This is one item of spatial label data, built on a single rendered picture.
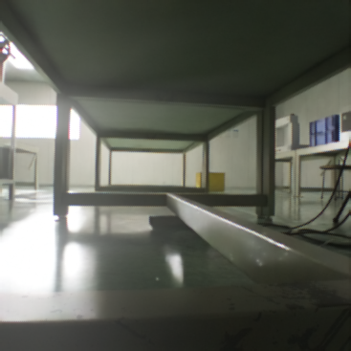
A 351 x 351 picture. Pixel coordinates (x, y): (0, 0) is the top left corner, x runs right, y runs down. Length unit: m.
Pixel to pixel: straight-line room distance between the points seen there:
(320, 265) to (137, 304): 0.18
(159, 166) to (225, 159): 1.93
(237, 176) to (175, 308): 7.99
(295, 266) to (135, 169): 7.34
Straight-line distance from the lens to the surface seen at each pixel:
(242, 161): 8.21
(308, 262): 0.30
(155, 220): 1.36
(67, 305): 0.18
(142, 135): 2.95
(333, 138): 4.37
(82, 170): 7.73
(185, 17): 0.96
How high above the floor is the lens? 0.22
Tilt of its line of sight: 1 degrees up
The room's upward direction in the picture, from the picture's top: 1 degrees clockwise
